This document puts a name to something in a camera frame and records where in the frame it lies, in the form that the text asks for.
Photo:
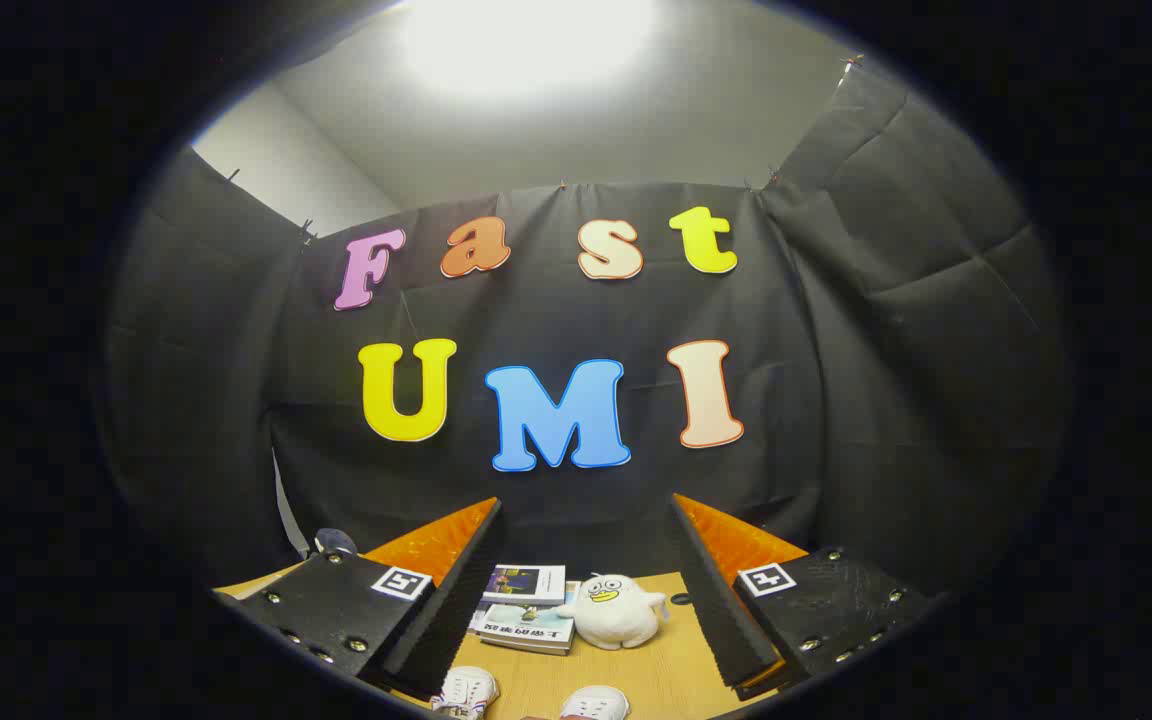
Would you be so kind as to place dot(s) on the white duck plush toy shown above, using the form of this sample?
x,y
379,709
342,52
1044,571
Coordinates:
x,y
608,615

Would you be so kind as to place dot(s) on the book with pale blue cover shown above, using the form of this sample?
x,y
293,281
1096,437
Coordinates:
x,y
528,625

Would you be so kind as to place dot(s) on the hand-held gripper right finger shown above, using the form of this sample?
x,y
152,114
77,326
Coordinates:
x,y
716,610

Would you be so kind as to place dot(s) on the white canvas shoe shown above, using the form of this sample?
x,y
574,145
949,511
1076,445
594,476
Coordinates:
x,y
464,692
596,704

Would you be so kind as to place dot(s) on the book with dark blue cover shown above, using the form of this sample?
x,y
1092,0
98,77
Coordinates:
x,y
526,585

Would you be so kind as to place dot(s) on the grey penguin plush toy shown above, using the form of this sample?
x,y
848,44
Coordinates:
x,y
336,541

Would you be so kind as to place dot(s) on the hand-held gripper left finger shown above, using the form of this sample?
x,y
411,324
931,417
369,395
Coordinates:
x,y
456,600

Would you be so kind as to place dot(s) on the thick book with tan pages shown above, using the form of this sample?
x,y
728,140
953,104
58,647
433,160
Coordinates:
x,y
541,648

